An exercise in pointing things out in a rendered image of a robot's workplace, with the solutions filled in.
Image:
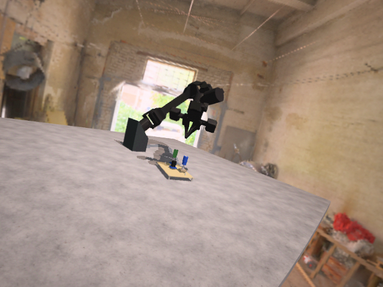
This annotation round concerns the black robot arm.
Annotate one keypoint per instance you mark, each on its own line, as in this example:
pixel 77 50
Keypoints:
pixel 206 95

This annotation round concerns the tan circuit board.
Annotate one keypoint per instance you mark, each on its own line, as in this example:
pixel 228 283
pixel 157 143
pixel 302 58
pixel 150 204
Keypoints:
pixel 173 169

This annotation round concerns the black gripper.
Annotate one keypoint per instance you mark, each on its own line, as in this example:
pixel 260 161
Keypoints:
pixel 175 114

